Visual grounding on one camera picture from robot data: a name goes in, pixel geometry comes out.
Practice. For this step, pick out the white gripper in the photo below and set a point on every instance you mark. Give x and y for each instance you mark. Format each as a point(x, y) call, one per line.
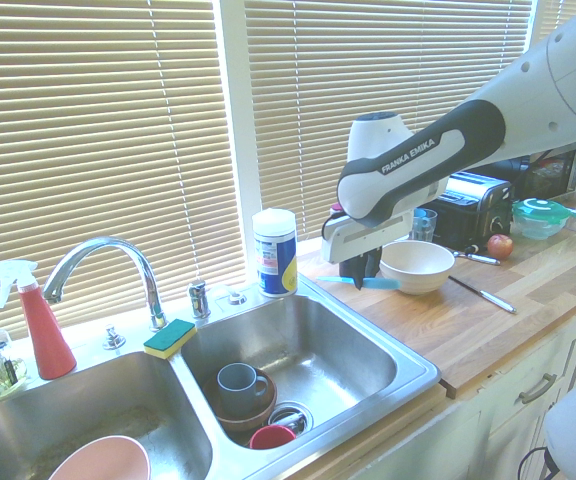
point(363, 240)

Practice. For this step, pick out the teal kitchen knife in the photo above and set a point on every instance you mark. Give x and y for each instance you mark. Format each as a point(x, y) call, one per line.
point(385, 284)

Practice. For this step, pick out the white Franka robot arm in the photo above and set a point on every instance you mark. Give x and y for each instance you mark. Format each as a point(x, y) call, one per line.
point(418, 165)

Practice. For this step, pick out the stainless steel double sink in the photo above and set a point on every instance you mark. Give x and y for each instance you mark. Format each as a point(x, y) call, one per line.
point(318, 350)

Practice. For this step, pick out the steel table knife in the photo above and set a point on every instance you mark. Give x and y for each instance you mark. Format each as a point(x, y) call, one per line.
point(488, 297)

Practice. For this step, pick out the white sink sprayer cap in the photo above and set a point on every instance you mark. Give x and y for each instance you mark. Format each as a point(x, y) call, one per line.
point(235, 299)

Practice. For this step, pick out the white ceramic bowl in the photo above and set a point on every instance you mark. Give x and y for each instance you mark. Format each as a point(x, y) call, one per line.
point(418, 270)

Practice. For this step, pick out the blue glass tumbler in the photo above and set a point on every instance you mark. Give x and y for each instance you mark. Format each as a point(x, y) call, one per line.
point(425, 227)

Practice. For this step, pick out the white wipes canister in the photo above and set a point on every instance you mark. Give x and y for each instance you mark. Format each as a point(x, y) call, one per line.
point(274, 255)

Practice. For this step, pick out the silver peeler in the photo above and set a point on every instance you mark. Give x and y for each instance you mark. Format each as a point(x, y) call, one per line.
point(478, 258)

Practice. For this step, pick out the black chrome toaster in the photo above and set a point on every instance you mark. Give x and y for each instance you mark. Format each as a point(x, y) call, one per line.
point(473, 210)

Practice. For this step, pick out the red apple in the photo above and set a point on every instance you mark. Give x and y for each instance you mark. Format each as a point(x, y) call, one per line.
point(500, 246)

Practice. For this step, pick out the steel drain strainer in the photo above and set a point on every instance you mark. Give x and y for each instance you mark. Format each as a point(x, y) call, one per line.
point(298, 417)

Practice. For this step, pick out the brown wooden bowl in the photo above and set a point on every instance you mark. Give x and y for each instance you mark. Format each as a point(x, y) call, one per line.
point(263, 407)

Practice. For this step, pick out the grey mug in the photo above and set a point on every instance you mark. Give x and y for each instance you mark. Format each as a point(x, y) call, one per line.
point(235, 387)

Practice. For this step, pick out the green lidded glass containers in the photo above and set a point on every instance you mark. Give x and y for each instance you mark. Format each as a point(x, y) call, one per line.
point(540, 217)

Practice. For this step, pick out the red cup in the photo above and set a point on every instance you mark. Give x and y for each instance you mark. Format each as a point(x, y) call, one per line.
point(270, 439)

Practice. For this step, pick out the medium beige window blind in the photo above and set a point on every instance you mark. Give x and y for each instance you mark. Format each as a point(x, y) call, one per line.
point(368, 60)

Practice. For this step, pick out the dark microwave oven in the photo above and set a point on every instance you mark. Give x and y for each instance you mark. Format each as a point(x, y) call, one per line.
point(553, 175)

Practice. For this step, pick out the yellow green sponge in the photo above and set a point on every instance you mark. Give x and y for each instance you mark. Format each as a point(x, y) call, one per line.
point(168, 340)

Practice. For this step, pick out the chrome curved faucet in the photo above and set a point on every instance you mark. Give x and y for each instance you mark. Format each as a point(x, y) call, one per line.
point(138, 260)

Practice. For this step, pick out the chrome faucet knob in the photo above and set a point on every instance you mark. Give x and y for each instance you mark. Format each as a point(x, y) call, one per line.
point(113, 339)

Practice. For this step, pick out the wide beige window blind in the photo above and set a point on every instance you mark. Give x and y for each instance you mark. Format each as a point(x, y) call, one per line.
point(93, 125)

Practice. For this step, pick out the narrow beige window blind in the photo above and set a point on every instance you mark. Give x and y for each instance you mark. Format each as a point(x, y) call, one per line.
point(563, 15)

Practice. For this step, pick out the pink bowl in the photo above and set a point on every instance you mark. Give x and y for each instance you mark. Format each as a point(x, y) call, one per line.
point(103, 460)

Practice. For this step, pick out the red spray bottle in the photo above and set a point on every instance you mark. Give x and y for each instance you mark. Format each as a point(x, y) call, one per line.
point(48, 340)

